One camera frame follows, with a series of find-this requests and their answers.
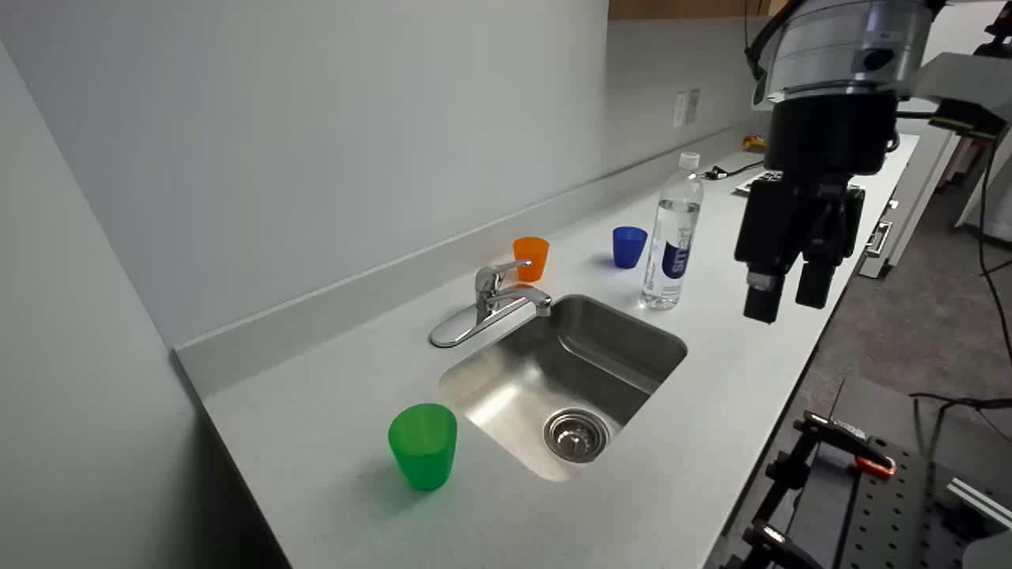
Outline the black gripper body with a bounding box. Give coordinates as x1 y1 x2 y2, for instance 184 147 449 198
764 92 901 197

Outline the chrome tap spout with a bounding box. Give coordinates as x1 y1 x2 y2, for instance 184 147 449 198
496 286 556 320

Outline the clear plastic water bottle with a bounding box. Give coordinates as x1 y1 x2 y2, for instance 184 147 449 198
634 149 708 317

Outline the blue plastic cup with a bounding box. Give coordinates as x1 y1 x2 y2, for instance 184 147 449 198
610 225 652 271

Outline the stainless steel sink basin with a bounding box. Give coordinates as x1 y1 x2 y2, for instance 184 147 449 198
437 292 694 487

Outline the black clamp with orange tips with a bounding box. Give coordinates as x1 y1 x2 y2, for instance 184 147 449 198
792 409 901 485

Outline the orange plastic cup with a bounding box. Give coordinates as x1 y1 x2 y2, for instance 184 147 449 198
510 235 553 286

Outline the metal sink drain strainer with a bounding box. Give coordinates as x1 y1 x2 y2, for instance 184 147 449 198
541 404 618 464

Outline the black perforated breadboard table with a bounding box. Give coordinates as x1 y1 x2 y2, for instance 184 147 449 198
722 376 1012 569

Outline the green plastic cup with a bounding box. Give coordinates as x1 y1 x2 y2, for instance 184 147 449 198
385 403 462 498

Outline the white wall outlet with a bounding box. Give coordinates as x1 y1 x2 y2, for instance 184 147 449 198
670 90 702 129

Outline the black camera tripod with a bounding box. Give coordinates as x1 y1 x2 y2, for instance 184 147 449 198
974 0 1012 62

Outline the thin black cable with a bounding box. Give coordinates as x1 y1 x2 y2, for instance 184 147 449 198
908 389 1012 458

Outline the chrome faucet base with handle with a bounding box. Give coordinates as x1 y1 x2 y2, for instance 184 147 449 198
424 255 532 355

